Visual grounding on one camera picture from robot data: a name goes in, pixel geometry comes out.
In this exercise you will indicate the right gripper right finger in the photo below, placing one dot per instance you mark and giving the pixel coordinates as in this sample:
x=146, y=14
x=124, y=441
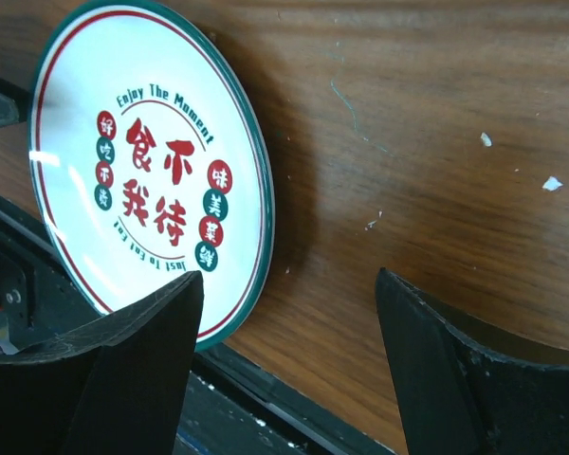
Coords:
x=464, y=386

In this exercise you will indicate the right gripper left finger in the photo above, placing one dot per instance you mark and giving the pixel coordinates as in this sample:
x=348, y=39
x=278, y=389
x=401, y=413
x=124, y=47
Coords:
x=115, y=385

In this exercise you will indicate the white plate red chinese characters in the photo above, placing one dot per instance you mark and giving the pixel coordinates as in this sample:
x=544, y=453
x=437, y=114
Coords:
x=148, y=162

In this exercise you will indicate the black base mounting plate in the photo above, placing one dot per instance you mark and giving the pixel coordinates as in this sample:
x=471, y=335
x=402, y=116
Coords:
x=279, y=388

